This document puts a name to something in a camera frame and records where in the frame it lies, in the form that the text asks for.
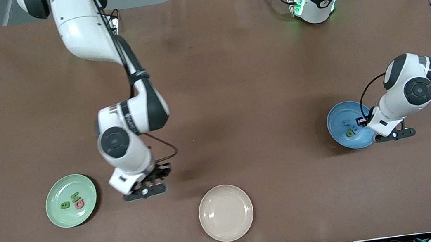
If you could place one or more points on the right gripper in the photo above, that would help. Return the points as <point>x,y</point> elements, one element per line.
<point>158,172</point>

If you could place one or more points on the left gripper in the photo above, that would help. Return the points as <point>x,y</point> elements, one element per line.
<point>367,119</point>

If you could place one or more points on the green lowercase letter p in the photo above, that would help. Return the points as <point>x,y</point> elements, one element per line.
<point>350,132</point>

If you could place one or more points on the blue plus sign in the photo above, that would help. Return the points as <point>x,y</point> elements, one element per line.
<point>347,123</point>

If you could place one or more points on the green letter N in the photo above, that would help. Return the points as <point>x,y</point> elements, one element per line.
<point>75,196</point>

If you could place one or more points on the pink letter Q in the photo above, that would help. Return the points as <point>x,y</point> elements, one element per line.
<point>76,204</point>

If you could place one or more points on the green letter B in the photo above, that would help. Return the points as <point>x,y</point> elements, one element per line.
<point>63,205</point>

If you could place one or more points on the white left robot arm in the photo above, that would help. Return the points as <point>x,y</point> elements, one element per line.
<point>419,90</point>

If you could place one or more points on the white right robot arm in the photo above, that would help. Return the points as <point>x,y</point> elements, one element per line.
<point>80,30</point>

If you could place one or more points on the blue plate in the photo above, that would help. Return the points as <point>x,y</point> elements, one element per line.
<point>339,115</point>

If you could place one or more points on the beige plate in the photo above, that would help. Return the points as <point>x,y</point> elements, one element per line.
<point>226,213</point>

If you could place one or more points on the green plate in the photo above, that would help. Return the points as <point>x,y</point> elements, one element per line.
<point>54,192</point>

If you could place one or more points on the brown table cover sheet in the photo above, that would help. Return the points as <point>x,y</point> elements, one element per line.
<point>234,72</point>

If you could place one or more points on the metal connector box green light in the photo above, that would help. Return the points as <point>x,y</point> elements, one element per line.
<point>116,25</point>
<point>295,2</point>

